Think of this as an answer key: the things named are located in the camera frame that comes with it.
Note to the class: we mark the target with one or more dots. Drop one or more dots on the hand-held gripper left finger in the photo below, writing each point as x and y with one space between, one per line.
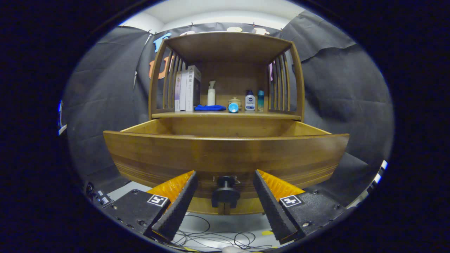
179 207

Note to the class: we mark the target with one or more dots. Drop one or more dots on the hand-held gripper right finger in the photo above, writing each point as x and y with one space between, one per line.
272 211

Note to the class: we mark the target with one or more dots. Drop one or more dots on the black drawer knob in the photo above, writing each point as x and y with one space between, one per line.
225 191

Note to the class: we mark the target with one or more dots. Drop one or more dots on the wooden drawer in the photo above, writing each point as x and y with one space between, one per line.
225 154

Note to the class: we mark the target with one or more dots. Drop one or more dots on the blue white cosmetic tube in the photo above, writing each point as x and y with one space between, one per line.
233 108

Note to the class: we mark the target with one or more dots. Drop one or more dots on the wooden cabinet door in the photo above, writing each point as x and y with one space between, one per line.
204 207
246 206

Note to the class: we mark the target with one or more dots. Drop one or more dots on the wooden countertop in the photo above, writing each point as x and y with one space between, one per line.
197 114

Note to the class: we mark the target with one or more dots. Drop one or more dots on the wooden cabinet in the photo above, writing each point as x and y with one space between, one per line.
228 45

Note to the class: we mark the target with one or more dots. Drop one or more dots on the yellow tape strip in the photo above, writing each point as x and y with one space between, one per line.
267 233

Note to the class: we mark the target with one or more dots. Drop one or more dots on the black power strip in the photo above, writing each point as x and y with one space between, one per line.
100 198

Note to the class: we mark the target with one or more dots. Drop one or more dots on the blue folded cloth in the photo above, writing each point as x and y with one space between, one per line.
210 108

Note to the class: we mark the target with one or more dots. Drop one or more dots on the white lotion bottle blue cap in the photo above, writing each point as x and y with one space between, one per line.
250 102

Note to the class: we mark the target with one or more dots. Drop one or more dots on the teal bottle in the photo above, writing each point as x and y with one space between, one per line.
260 100

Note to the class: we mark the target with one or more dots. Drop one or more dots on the white black striped object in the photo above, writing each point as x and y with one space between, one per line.
378 174

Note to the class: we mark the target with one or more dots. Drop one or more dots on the purple white book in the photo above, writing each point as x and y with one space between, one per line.
177 91

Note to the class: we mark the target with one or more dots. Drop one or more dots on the thin white book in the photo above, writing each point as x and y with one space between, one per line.
183 90

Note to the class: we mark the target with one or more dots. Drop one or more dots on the beige lidded teacup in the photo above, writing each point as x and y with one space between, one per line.
235 100

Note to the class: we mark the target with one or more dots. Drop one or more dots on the white pump bottle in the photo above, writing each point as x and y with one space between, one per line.
211 95

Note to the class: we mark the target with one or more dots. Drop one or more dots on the white book with dark cover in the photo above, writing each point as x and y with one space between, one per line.
194 88

